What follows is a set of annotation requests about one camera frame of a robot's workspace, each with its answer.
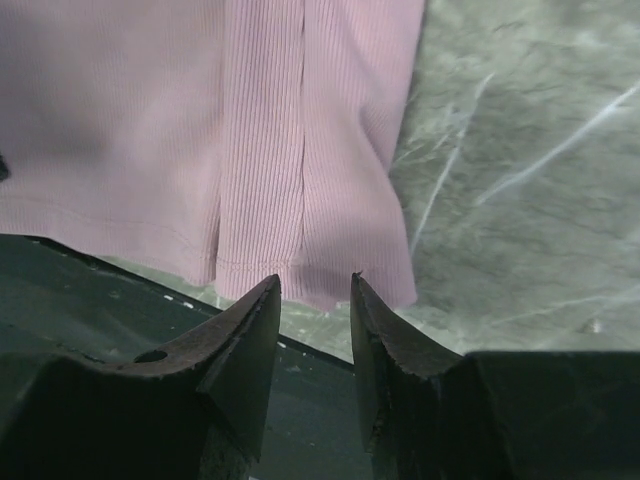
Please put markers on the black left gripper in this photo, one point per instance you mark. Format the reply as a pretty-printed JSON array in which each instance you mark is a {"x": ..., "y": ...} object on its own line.
[{"x": 4, "y": 170}]

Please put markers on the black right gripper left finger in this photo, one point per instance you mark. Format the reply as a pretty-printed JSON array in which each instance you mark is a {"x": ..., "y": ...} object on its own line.
[{"x": 192, "y": 408}]

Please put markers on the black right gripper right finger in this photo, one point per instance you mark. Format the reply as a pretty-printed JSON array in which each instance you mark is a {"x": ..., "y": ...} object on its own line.
[{"x": 427, "y": 412}]

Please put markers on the pink tank top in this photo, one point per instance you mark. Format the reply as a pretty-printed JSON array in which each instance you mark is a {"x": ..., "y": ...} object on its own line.
[{"x": 220, "y": 141}]

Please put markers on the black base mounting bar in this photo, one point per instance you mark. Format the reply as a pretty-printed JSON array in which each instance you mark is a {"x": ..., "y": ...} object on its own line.
[{"x": 53, "y": 298}]

